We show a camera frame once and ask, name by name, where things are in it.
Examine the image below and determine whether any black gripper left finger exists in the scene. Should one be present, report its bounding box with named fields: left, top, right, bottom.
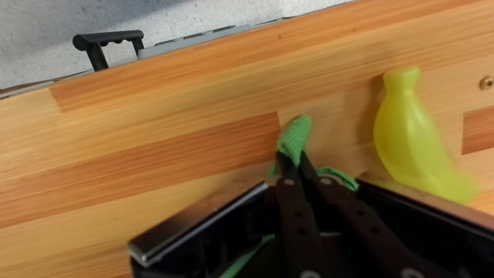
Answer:
left=276, top=153, right=329, bottom=278

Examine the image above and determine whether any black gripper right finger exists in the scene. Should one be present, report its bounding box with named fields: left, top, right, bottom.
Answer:
left=300, top=153, right=454, bottom=278

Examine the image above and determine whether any green cloth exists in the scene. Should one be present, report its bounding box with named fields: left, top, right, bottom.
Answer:
left=219, top=114, right=358, bottom=278

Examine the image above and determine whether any black cabinet door handle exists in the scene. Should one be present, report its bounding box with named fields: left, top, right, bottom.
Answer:
left=71, top=29, right=147, bottom=72

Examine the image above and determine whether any yellow toy banana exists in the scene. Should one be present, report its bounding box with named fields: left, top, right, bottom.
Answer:
left=374, top=68, right=477, bottom=202

